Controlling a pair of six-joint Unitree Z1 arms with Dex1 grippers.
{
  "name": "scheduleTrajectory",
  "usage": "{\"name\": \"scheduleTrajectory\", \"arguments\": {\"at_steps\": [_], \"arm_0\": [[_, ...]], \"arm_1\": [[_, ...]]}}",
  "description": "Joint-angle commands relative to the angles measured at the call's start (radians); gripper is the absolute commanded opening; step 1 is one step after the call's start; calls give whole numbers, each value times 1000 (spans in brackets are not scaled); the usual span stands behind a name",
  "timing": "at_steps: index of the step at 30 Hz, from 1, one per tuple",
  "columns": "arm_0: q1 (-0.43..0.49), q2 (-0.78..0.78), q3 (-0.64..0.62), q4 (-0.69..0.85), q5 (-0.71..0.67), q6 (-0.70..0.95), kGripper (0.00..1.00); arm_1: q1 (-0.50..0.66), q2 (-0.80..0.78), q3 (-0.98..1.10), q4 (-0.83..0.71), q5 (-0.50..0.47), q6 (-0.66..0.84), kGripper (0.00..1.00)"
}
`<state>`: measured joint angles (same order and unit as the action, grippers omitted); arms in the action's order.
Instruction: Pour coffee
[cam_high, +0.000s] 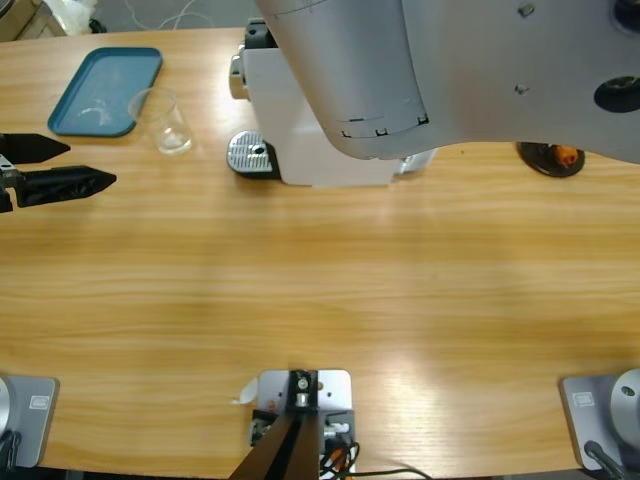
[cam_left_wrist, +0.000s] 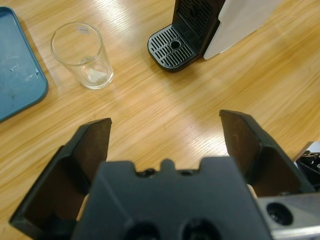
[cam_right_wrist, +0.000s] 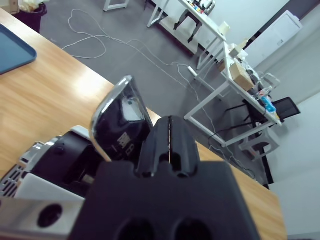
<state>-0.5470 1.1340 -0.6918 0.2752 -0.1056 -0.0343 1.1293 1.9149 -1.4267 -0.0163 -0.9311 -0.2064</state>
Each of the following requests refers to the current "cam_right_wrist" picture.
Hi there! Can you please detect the white plastic stool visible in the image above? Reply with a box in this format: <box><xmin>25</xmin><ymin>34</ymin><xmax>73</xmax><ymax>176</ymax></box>
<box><xmin>238</xmin><ymin>129</ymin><xmax>281</xmax><ymax>162</ymax></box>

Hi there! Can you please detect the white metal frame desk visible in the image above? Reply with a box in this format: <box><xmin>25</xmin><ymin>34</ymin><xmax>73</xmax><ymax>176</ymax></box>
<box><xmin>146</xmin><ymin>0</ymin><xmax>227</xmax><ymax>71</ymax></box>
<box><xmin>103</xmin><ymin>0</ymin><xmax>131</xmax><ymax>13</ymax></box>
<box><xmin>184</xmin><ymin>42</ymin><xmax>283</xmax><ymax>148</ymax></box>

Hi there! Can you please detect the white floor cable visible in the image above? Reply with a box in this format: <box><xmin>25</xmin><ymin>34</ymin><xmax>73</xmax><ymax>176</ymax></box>
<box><xmin>61</xmin><ymin>9</ymin><xmax>253</xmax><ymax>176</ymax></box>

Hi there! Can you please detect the white capsule coffee machine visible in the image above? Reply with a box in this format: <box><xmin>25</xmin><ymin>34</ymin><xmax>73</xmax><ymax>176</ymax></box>
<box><xmin>0</xmin><ymin>75</ymin><xmax>155</xmax><ymax>201</ymax></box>

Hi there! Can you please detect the blue item on desk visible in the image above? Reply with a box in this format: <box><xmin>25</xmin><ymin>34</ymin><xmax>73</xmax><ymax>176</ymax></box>
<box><xmin>259</xmin><ymin>96</ymin><xmax>278</xmax><ymax>114</ymax></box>

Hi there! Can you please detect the white cabinet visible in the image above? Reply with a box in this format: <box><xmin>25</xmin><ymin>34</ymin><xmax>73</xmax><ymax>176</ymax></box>
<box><xmin>246</xmin><ymin>11</ymin><xmax>303</xmax><ymax>68</ymax></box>

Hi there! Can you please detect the black stool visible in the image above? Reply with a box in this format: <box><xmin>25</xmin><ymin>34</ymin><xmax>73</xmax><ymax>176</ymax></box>
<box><xmin>173</xmin><ymin>11</ymin><xmax>204</xmax><ymax>44</ymax></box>

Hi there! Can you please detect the black trash bin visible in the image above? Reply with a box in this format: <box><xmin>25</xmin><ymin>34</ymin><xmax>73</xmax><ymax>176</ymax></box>
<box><xmin>12</xmin><ymin>2</ymin><xmax>48</xmax><ymax>35</ymax></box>

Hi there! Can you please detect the white plastic bag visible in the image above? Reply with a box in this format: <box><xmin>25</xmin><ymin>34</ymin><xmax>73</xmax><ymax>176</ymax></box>
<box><xmin>19</xmin><ymin>0</ymin><xmax>42</xmax><ymax>12</ymax></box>

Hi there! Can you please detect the brown cardboard box on desk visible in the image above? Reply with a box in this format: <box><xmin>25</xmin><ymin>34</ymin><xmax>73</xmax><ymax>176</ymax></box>
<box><xmin>229</xmin><ymin>62</ymin><xmax>256</xmax><ymax>92</ymax></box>

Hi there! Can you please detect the metal slotted drip tray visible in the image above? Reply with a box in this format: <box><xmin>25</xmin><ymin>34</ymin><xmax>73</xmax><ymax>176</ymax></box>
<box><xmin>0</xmin><ymin>163</ymin><xmax>28</xmax><ymax>199</ymax></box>

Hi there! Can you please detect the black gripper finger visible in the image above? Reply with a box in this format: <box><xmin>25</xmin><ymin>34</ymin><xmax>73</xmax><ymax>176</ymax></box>
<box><xmin>170</xmin><ymin>115</ymin><xmax>200</xmax><ymax>176</ymax></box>
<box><xmin>136</xmin><ymin>115</ymin><xmax>171</xmax><ymax>176</ymax></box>

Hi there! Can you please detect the black office chair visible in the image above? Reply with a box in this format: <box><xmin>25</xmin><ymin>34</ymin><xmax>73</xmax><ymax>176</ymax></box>
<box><xmin>226</xmin><ymin>96</ymin><xmax>302</xmax><ymax>131</ymax></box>

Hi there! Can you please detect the teal plastic tray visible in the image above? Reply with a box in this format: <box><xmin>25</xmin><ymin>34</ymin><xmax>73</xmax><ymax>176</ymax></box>
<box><xmin>0</xmin><ymin>23</ymin><xmax>38</xmax><ymax>76</ymax></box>

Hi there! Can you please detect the chrome coffee machine lever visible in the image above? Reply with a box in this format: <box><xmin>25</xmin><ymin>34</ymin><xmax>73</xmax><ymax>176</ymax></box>
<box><xmin>89</xmin><ymin>75</ymin><xmax>155</xmax><ymax>163</ymax></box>

